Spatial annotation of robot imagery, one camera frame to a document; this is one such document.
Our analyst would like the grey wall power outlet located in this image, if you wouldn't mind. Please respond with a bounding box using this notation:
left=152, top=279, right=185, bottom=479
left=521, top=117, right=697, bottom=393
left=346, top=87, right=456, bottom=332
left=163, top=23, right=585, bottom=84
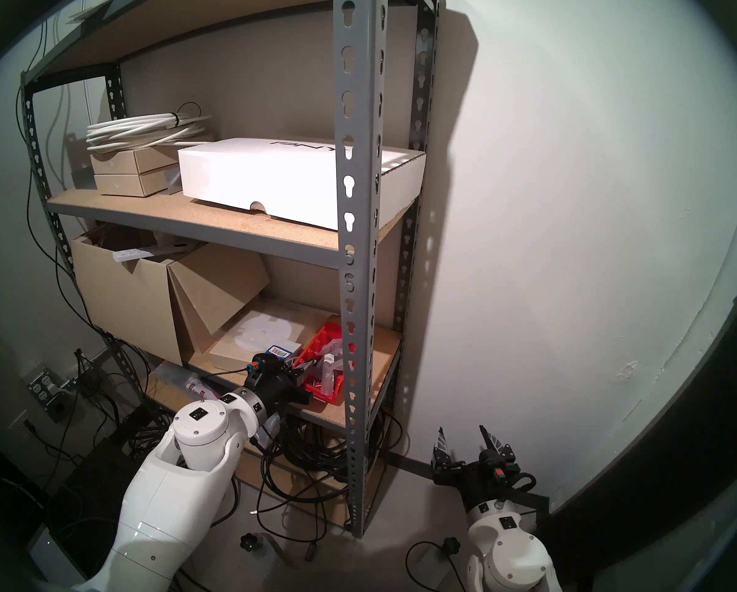
left=24, top=366, right=76, bottom=422

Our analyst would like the black cable bundle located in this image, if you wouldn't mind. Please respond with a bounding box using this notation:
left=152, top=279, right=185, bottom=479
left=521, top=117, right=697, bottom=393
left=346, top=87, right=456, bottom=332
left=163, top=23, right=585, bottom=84
left=254, top=406, right=406, bottom=539

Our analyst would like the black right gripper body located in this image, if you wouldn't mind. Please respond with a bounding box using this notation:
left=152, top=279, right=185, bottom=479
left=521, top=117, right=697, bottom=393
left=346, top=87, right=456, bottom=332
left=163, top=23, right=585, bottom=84
left=436, top=458, right=536, bottom=514

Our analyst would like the small brown cardboard box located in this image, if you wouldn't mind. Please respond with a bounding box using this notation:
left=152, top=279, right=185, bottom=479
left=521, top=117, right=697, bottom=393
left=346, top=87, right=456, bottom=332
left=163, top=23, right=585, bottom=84
left=93, top=167, right=184, bottom=197
left=90, top=146, right=184, bottom=178

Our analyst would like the red plastic bin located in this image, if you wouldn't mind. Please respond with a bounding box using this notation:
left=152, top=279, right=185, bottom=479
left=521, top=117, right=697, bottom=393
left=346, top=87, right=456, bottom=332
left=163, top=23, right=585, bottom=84
left=293, top=323, right=357, bottom=406

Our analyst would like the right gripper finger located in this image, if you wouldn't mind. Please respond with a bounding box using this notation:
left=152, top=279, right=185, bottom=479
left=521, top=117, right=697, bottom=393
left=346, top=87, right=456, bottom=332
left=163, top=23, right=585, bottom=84
left=431, top=427, right=465, bottom=479
left=480, top=425, right=518, bottom=474

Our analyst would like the flat brown cardboard box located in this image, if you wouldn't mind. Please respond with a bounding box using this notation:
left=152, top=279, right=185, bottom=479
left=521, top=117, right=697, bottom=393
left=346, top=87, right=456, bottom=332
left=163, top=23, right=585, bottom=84
left=205, top=301, right=326, bottom=379

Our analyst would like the grey floor device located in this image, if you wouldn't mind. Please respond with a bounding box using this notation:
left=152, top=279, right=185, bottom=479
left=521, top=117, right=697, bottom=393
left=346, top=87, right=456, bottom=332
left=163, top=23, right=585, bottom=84
left=26, top=529, right=89, bottom=588

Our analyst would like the black baseboard strip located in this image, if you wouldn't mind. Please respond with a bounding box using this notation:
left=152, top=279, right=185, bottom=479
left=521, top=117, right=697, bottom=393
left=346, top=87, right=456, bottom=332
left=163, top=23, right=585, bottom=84
left=384, top=455, right=437, bottom=479

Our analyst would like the grey steel rack shelf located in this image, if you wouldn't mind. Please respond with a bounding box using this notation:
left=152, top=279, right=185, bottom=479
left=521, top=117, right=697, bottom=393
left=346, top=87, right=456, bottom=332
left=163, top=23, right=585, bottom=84
left=20, top=0, right=446, bottom=539

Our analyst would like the large open cardboard box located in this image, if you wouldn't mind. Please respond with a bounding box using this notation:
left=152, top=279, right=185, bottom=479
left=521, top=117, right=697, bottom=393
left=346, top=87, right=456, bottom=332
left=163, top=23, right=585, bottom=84
left=69, top=224, right=270, bottom=363

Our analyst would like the white round paper sheet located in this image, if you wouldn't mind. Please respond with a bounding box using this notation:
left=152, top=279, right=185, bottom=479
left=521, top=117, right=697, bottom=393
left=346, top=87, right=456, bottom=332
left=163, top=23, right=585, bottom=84
left=232, top=321, right=296, bottom=352

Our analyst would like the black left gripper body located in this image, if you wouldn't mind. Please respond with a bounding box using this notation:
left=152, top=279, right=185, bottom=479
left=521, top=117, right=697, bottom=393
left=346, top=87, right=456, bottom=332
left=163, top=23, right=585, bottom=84
left=245, top=353, right=311, bottom=413

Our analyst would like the white coiled cable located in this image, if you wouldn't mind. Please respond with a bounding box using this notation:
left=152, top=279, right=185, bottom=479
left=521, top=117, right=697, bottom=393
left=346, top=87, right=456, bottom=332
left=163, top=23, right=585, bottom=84
left=86, top=102, right=214, bottom=152

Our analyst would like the white PNY cardboard box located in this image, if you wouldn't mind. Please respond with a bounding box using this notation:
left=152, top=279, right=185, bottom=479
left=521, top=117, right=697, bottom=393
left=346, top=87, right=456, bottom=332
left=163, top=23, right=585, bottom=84
left=178, top=138, right=426, bottom=231

